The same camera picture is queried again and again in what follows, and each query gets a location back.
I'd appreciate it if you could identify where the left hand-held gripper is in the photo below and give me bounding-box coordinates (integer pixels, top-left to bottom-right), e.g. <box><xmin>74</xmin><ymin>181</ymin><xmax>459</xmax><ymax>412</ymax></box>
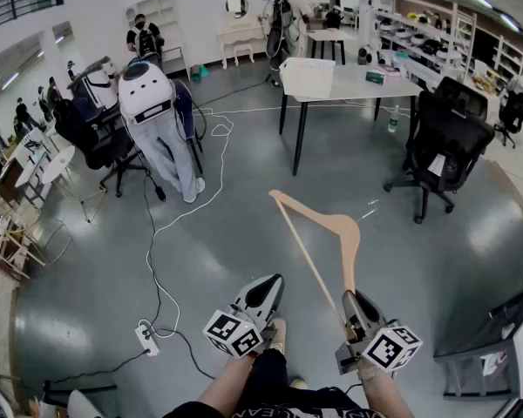
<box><xmin>202</xmin><ymin>273</ymin><xmax>285</xmax><ymax>360</ymax></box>

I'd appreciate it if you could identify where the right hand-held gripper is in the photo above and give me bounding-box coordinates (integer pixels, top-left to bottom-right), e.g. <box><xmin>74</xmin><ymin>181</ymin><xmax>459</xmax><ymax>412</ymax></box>
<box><xmin>334</xmin><ymin>290</ymin><xmax>424</xmax><ymax>376</ymax></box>

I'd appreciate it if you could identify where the wooden clothes hanger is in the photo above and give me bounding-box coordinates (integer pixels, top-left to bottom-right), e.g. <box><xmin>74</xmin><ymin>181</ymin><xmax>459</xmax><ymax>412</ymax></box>
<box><xmin>268</xmin><ymin>189</ymin><xmax>381</xmax><ymax>341</ymax></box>

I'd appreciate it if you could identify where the white plastic basket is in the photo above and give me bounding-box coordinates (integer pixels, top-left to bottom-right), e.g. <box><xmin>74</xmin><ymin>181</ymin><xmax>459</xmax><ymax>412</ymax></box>
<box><xmin>279</xmin><ymin>57</ymin><xmax>336</xmax><ymax>100</ymax></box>

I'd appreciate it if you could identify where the person's right forearm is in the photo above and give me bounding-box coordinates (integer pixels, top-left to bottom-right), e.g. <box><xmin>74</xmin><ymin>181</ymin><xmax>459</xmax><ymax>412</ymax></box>
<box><xmin>357</xmin><ymin>363</ymin><xmax>416</xmax><ymax>418</ymax></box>

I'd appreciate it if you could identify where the person's left forearm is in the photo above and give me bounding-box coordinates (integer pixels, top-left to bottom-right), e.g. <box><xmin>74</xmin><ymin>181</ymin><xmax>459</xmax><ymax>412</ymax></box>
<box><xmin>197</xmin><ymin>354</ymin><xmax>262</xmax><ymax>414</ymax></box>

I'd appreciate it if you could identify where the white storage rack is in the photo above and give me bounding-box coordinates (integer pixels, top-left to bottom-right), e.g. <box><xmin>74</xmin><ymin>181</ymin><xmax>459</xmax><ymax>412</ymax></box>
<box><xmin>372</xmin><ymin>0</ymin><xmax>479</xmax><ymax>84</ymax></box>

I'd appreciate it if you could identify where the person's black printed clothing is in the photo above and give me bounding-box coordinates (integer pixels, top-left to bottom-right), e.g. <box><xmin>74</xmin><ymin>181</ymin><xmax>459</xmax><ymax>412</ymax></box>
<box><xmin>163</xmin><ymin>347</ymin><xmax>376</xmax><ymax>418</ymax></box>

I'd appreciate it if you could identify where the white power strip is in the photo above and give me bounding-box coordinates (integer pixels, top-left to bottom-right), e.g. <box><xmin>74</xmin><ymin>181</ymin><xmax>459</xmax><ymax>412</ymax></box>
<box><xmin>134</xmin><ymin>323</ymin><xmax>161</xmax><ymax>358</ymax></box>

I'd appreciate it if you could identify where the black office chair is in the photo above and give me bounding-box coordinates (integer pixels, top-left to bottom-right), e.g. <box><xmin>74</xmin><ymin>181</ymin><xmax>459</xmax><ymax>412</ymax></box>
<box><xmin>493</xmin><ymin>90</ymin><xmax>523</xmax><ymax>149</ymax></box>
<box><xmin>383</xmin><ymin>76</ymin><xmax>496</xmax><ymax>225</ymax></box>

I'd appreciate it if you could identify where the grey marble table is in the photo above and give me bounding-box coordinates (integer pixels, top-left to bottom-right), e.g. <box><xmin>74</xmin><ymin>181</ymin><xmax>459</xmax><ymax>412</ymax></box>
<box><xmin>278</xmin><ymin>61</ymin><xmax>425</xmax><ymax>177</ymax></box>

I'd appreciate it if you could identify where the white pod backpack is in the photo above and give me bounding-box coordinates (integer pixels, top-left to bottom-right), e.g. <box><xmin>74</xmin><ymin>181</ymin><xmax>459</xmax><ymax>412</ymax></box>
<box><xmin>357</xmin><ymin>45</ymin><xmax>380</xmax><ymax>66</ymax></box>
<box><xmin>118</xmin><ymin>60</ymin><xmax>176</xmax><ymax>125</ymax></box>

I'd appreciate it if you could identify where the round white side table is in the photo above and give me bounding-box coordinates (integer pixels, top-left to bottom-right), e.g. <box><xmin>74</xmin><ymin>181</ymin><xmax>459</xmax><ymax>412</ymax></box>
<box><xmin>40</xmin><ymin>145</ymin><xmax>108</xmax><ymax>225</ymax></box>

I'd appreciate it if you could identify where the white vanity dresser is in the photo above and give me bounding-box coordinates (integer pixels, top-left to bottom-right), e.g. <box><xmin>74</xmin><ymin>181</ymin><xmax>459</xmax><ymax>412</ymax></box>
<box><xmin>216</xmin><ymin>15</ymin><xmax>268</xmax><ymax>70</ymax></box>

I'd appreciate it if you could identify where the white table with black legs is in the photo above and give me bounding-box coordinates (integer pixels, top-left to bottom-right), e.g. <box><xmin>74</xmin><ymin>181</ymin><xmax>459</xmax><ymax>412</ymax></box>
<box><xmin>306</xmin><ymin>27</ymin><xmax>359</xmax><ymax>65</ymax></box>

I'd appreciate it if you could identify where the white cylindrical machine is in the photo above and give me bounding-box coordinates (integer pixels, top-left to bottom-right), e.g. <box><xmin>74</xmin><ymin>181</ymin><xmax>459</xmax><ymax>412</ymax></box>
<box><xmin>66</xmin><ymin>56</ymin><xmax>119</xmax><ymax>113</ymax></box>

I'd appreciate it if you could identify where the round mirror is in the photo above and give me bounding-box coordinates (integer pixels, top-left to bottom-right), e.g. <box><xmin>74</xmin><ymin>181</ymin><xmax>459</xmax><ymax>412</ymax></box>
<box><xmin>225</xmin><ymin>0</ymin><xmax>250</xmax><ymax>19</ymax></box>

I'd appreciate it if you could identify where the white cable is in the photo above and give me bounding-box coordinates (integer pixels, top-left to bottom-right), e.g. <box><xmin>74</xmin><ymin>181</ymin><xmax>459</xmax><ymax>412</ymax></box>
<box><xmin>139</xmin><ymin>104</ymin><xmax>289</xmax><ymax>335</ymax></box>

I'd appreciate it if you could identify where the wooden frame stool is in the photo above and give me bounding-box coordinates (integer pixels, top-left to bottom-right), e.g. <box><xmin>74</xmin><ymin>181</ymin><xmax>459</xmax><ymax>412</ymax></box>
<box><xmin>0</xmin><ymin>206</ymin><xmax>73</xmax><ymax>280</ymax></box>

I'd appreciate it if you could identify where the white wall shelf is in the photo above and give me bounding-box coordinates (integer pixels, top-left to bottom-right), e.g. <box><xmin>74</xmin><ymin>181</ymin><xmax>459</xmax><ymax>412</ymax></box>
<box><xmin>126</xmin><ymin>0</ymin><xmax>191</xmax><ymax>80</ymax></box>

